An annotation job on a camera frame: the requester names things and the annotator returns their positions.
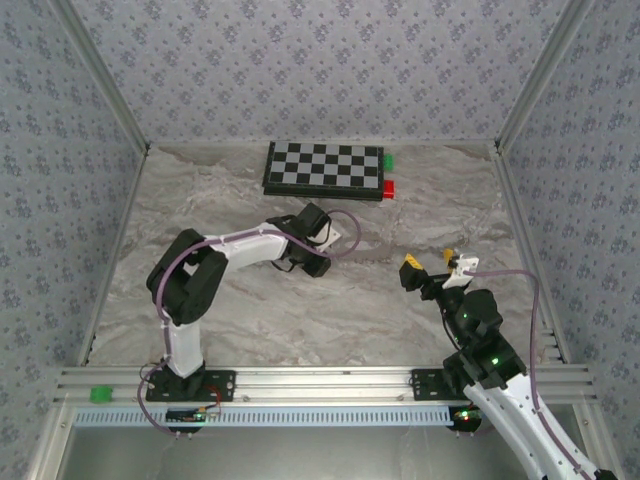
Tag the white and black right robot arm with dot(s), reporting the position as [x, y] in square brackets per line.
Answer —
[515, 415]

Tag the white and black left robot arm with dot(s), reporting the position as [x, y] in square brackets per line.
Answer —
[250, 247]

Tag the black and grey chessboard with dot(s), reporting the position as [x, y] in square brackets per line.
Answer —
[322, 165]

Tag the aluminium table edge profile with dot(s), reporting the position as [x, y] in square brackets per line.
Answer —
[525, 235]
[117, 250]

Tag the red plastic block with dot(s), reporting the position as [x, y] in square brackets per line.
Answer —
[389, 188]

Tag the green plastic block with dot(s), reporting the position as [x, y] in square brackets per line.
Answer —
[389, 162]

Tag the right circuit board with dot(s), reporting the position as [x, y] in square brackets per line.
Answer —
[465, 416]

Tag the circuit board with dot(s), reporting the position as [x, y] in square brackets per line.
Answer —
[185, 415]
[465, 416]

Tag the left circuit board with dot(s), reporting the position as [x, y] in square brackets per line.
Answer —
[185, 415]

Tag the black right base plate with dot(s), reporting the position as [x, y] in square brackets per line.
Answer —
[425, 385]

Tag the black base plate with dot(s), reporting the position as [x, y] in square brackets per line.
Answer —
[220, 387]
[425, 385]

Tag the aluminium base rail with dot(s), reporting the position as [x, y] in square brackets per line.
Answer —
[320, 385]

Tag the aluminium lower frame profile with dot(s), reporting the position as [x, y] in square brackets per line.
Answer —
[47, 450]
[595, 440]

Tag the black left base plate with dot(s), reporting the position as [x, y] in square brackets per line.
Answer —
[220, 387]

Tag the aluminium corner post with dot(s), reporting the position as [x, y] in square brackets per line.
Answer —
[545, 75]
[105, 80]

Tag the green tag on rail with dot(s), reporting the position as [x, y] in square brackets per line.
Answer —
[100, 395]

